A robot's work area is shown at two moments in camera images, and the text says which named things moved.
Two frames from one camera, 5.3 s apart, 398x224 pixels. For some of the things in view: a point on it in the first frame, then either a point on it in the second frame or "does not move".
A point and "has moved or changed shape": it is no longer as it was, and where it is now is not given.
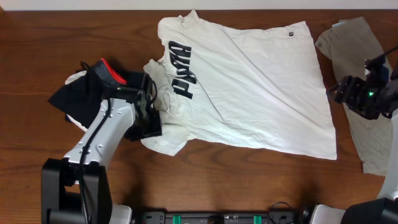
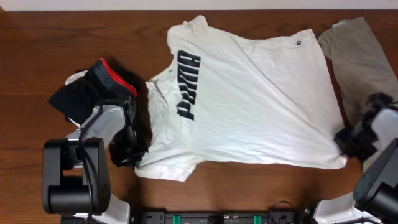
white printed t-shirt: (239, 88) has moved or changed shape
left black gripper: (152, 123) to (125, 152)
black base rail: (221, 218) does not move
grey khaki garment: (349, 49) does not move
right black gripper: (350, 87) to (341, 139)
